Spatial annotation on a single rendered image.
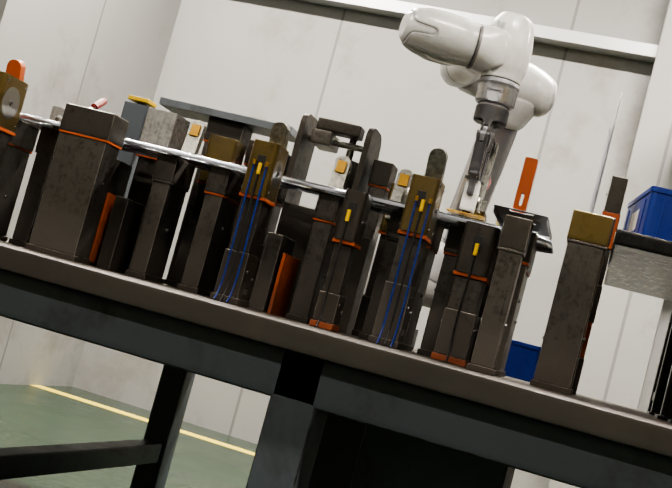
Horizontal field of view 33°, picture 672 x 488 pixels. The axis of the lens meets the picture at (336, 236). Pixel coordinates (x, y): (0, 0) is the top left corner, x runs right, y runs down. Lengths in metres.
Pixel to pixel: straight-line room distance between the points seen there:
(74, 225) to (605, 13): 3.89
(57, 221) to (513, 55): 1.05
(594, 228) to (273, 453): 0.84
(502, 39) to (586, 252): 0.52
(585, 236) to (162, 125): 1.09
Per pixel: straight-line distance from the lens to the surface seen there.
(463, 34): 2.47
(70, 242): 2.48
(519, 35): 2.50
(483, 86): 2.49
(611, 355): 5.42
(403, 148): 5.85
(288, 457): 1.81
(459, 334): 2.22
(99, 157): 2.49
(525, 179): 2.62
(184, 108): 2.96
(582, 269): 2.28
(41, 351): 5.99
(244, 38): 6.28
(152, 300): 1.86
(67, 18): 5.55
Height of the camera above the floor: 0.73
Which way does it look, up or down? 4 degrees up
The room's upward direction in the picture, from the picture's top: 15 degrees clockwise
